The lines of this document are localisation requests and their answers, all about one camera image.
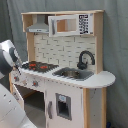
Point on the white oven door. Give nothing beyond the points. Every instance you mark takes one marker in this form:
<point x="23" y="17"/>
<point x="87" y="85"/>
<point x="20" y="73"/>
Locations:
<point x="18" y="96"/>

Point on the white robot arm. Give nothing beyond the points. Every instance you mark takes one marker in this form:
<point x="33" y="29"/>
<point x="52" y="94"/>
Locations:
<point x="9" y="58"/>

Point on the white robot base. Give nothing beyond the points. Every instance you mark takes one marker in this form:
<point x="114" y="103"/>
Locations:
<point x="11" y="113"/>

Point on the white wooden toy kitchen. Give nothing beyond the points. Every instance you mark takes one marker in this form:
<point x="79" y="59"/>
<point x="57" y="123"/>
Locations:
<point x="64" y="51"/>

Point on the grey metal sink basin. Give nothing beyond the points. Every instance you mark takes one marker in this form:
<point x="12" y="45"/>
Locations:
<point x="73" y="74"/>

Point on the black toy faucet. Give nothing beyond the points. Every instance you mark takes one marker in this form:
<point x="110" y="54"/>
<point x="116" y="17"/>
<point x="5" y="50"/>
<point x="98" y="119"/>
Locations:
<point x="83" y="63"/>

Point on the black stovetop red burners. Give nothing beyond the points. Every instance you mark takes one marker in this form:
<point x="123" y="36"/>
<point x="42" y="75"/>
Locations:
<point x="38" y="66"/>

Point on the right red stove knob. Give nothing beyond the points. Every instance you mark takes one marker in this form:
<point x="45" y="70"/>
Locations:
<point x="35" y="84"/>

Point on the white fridge cabinet door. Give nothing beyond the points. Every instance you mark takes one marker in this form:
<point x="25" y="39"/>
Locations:
<point x="64" y="108"/>

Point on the white microwave door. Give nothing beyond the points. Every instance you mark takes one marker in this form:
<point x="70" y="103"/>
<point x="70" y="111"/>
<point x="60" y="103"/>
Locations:
<point x="68" y="25"/>

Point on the grey range hood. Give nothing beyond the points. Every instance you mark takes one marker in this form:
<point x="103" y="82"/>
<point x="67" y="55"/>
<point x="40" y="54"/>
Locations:
<point x="39" y="26"/>

